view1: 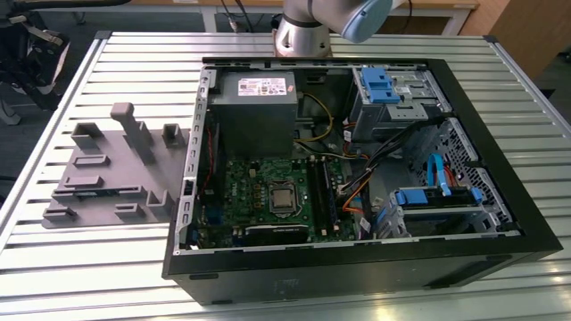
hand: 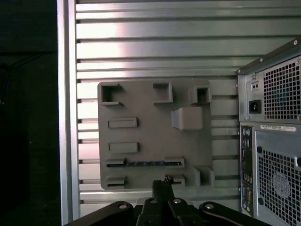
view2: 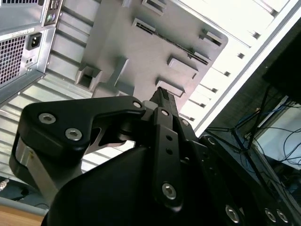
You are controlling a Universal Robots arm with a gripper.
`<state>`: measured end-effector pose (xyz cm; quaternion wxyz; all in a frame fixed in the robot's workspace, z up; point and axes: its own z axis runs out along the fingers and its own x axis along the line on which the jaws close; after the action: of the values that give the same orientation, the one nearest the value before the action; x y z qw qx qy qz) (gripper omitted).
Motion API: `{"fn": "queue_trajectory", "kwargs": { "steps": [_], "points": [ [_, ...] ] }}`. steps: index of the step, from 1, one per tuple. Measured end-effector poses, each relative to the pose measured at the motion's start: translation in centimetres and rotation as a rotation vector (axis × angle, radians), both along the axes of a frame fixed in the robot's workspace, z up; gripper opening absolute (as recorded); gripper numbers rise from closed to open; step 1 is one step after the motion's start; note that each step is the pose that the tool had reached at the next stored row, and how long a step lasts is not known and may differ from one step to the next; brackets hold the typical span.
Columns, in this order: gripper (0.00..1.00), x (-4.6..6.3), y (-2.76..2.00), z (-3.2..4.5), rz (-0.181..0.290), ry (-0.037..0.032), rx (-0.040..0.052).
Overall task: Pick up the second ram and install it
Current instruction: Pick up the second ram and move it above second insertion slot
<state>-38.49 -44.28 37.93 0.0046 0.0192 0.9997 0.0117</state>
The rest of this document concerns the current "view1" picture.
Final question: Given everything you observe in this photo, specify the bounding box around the black RAM slot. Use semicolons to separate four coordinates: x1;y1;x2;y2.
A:
305;158;326;235

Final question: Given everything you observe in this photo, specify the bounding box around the white furniture foot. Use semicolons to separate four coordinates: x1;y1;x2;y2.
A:
0;100;21;126

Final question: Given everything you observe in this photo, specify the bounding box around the gray parts rack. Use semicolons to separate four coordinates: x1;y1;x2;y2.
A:
41;102;190;230

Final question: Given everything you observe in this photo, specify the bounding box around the gray power supply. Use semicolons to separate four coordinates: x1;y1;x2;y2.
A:
208;70;298;158

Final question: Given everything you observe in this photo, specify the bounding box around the green motherboard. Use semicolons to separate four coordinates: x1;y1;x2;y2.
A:
194;156;370;248

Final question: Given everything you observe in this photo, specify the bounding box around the CPU socket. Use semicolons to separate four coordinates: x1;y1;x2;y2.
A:
262;179;302;219

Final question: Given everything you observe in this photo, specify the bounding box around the silver CPU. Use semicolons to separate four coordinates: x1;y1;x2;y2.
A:
265;189;296;207

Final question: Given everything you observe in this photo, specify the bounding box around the black graphics card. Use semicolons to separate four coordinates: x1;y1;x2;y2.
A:
242;224;309;247

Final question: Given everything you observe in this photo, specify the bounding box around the empty blue disk carrier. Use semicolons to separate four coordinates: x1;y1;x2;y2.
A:
361;66;400;104

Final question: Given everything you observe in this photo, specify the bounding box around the gray upper drive cage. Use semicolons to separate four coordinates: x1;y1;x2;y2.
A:
349;66;452;142

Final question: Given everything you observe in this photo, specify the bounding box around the black PC case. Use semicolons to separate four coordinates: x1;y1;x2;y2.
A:
160;56;564;306

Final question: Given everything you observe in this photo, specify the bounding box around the gray lower disk bay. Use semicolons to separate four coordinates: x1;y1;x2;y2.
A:
372;197;512;240

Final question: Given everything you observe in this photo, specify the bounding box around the hard disk in blue carrier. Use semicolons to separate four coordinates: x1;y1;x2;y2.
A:
392;187;483;208

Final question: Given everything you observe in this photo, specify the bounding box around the wooden cabinet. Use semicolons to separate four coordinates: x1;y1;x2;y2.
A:
461;0;571;81

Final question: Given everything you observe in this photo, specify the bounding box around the black cable white connector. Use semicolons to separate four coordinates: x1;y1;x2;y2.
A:
220;0;256;33

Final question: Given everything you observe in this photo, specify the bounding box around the red wire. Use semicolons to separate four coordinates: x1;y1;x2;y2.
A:
197;123;220;197

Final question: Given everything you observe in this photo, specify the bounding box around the yellow wire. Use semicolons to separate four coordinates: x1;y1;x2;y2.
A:
296;93;334;143

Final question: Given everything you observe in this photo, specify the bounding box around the orange wire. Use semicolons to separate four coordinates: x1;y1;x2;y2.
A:
341;190;370;213

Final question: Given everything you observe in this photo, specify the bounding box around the black cable bundle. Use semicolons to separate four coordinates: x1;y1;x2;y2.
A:
340;116;447;195

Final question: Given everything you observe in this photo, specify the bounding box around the white frame wooden desk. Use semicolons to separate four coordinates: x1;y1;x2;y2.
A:
133;0;480;36

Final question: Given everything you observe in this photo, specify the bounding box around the blue flat wire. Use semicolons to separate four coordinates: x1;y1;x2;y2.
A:
426;153;452;197

